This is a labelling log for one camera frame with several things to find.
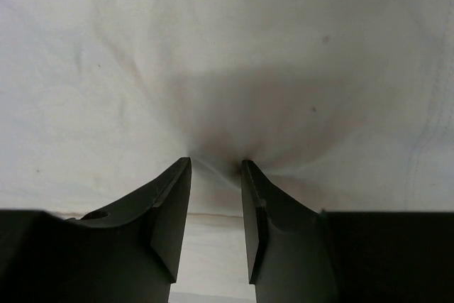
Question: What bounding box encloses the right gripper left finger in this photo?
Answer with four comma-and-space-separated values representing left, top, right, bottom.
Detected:
1, 158, 192, 302

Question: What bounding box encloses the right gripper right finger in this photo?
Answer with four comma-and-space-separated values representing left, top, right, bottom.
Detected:
241, 160, 453, 302

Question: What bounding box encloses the white t shirt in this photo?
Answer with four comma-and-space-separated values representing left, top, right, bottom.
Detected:
0, 0, 454, 303

